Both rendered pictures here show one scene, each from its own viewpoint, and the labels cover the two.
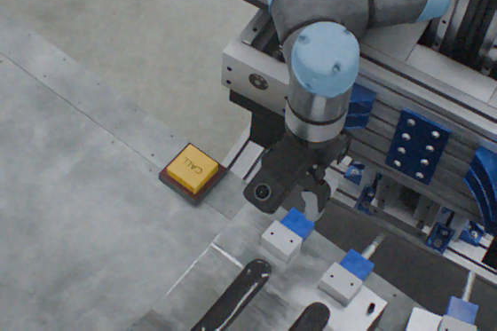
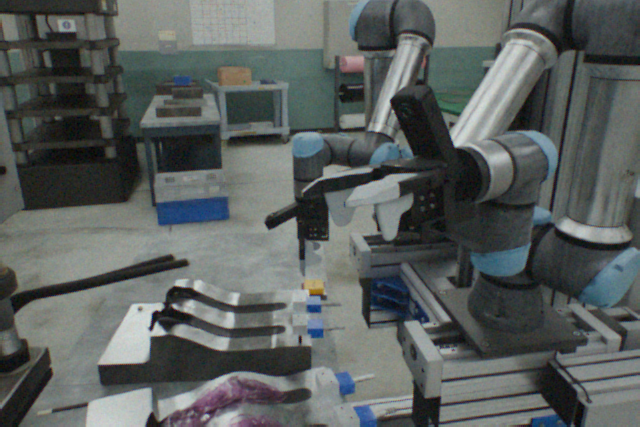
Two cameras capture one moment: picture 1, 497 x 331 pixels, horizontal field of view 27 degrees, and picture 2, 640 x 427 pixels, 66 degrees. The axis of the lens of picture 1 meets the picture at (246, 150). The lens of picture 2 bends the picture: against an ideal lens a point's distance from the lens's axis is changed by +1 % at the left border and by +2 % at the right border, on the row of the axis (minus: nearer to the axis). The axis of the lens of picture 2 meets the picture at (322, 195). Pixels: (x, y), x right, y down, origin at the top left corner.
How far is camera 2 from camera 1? 1.25 m
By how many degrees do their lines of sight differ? 55
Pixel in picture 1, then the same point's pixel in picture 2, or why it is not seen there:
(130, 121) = (316, 271)
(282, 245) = (295, 298)
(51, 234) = (246, 280)
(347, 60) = (306, 137)
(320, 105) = (295, 163)
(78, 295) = not seen: hidden behind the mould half
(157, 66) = not seen: hidden behind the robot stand
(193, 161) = (315, 283)
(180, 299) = (243, 297)
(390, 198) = not seen: outside the picture
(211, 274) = (263, 297)
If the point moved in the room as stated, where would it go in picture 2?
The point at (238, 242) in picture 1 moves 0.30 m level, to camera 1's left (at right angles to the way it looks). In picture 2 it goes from (286, 295) to (237, 257)
